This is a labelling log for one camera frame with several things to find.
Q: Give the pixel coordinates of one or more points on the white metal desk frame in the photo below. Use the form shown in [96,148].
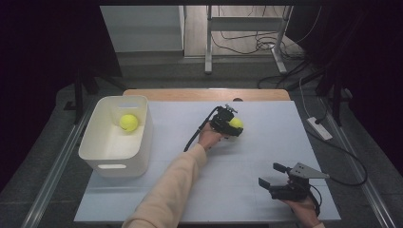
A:
[245,23]

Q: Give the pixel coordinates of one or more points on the yellow tennis ball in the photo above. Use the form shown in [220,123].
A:
[236,123]
[129,122]

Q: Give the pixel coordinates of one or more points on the black stand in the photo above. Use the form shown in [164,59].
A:
[335,95]
[79,95]

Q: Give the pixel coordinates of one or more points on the white table mat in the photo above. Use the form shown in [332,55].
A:
[253,152]

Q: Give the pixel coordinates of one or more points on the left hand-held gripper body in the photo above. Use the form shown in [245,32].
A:
[220,122]

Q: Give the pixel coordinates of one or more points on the person's right hand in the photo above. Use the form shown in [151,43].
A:
[305,212]

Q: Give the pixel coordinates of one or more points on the white plastic storage bin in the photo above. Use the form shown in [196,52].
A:
[111,148]

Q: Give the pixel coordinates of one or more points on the white power strip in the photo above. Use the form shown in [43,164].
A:
[319,128]

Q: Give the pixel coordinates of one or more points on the white cabinet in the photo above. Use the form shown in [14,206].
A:
[142,28]

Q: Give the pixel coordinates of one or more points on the person's left hand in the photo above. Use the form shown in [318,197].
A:
[209,137]

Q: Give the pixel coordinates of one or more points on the metal floor rail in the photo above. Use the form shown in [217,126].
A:
[57,164]
[364,180]

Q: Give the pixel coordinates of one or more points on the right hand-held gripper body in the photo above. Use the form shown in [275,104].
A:
[294,191]

